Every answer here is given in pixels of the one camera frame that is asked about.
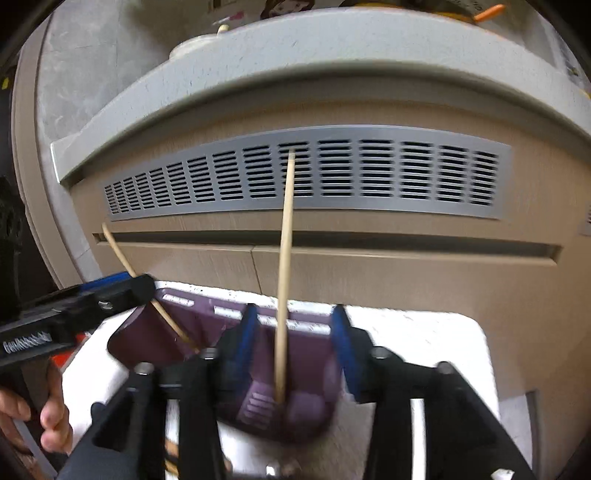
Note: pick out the person's left hand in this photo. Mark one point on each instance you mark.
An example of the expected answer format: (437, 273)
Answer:
(57, 415)

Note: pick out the cartoon wall sticker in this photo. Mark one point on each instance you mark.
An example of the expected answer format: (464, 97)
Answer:
(281, 8)

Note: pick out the long grey vent grille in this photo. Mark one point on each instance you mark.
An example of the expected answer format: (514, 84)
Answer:
(354, 133)

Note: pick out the round pot lid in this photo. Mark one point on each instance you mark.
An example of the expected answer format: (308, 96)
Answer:
(194, 46)

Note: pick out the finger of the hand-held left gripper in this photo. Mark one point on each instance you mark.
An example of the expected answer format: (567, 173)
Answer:
(129, 293)
(108, 282)

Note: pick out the purple utensil holder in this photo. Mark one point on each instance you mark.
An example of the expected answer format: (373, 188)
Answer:
(147, 337)

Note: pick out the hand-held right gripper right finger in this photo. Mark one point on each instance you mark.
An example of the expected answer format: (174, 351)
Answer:
(342, 341)

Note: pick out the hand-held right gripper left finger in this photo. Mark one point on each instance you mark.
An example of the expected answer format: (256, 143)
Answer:
(248, 332)

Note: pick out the orange stick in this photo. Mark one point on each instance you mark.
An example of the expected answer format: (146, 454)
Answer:
(490, 12)

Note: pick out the yellow and black tool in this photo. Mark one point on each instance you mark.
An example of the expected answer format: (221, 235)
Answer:
(457, 13)

